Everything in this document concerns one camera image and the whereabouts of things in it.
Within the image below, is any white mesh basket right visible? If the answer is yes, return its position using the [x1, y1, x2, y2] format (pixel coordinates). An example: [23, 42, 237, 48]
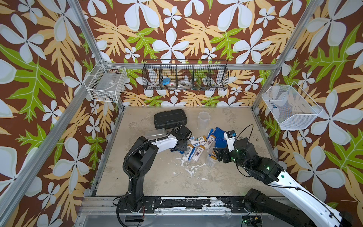
[262, 82, 323, 131]

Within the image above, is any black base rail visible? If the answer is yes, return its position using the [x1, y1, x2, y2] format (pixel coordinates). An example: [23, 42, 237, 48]
[117, 195, 270, 214]

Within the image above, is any blue tape roll in basket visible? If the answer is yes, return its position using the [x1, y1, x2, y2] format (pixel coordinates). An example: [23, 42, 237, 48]
[162, 77, 171, 86]

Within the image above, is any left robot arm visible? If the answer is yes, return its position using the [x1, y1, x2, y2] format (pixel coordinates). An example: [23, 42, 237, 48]
[114, 124, 192, 227]

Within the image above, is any blue toothbrush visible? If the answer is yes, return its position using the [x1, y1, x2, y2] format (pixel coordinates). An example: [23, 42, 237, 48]
[188, 147, 196, 161]
[207, 129, 214, 140]

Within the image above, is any black wire basket back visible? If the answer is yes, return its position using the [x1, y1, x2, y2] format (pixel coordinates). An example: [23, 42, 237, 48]
[142, 59, 229, 91]

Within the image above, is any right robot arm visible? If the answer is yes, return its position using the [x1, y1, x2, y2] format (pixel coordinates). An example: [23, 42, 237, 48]
[212, 138, 352, 227]

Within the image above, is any blue lid lower right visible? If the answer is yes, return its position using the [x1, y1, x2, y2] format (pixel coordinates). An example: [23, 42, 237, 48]
[215, 138, 228, 148]

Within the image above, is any blue toothbrush upper right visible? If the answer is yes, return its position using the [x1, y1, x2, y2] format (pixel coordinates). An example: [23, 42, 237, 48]
[207, 129, 214, 140]

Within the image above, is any white wire basket left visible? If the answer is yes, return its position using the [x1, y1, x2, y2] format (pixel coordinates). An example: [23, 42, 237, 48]
[84, 64, 128, 103]

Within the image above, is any white bottle purple label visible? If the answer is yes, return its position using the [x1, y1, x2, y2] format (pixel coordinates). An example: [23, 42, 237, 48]
[192, 145, 205, 161]

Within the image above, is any blue lid upper right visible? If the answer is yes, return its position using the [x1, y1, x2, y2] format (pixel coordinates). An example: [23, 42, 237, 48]
[213, 127, 225, 140]

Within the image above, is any white tape roll in basket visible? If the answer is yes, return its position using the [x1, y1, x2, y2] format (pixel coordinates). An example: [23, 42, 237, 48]
[178, 80, 192, 88]

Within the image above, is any blue lid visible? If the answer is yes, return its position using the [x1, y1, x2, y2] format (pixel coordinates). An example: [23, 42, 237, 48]
[215, 138, 228, 148]
[213, 127, 225, 140]

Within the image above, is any white bottle upper horizontal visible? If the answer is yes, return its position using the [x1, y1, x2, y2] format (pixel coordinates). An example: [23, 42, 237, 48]
[190, 136, 207, 145]

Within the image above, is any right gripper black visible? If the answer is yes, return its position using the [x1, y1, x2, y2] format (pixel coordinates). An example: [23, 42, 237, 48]
[212, 144, 251, 173]

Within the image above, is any black plastic tool case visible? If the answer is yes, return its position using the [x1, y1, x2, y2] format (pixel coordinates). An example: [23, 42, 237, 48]
[154, 109, 188, 129]

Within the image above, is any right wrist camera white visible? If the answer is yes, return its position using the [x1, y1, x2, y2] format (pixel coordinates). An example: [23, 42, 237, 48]
[224, 130, 236, 152]

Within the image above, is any white bottle barcode middle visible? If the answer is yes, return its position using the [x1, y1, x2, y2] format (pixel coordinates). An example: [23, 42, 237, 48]
[182, 144, 194, 161]

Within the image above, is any blue toothbrush middle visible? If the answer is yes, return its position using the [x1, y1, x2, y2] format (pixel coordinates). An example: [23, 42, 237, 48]
[188, 147, 196, 161]

